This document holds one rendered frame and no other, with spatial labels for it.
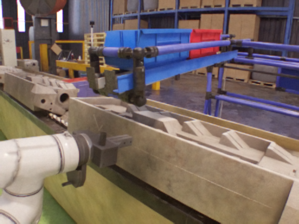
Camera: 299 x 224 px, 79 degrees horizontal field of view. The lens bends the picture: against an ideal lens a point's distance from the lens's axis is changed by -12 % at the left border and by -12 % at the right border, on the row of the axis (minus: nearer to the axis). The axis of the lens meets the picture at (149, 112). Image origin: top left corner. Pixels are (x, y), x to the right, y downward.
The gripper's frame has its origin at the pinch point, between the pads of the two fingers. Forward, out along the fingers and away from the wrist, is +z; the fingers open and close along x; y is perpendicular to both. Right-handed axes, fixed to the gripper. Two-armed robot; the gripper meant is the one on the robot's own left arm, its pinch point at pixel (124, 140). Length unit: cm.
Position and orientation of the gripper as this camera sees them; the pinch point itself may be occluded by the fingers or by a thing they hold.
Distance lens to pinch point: 59.2
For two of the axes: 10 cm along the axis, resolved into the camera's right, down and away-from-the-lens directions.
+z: 6.4, -0.5, 7.7
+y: 1.5, -9.7, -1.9
